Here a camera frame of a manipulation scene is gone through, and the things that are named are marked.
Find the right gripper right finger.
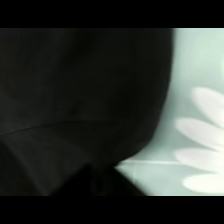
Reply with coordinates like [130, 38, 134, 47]
[99, 164, 148, 197]

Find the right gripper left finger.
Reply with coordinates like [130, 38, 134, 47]
[49, 163, 102, 197]

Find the black garment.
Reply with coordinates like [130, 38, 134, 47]
[0, 27, 176, 197]

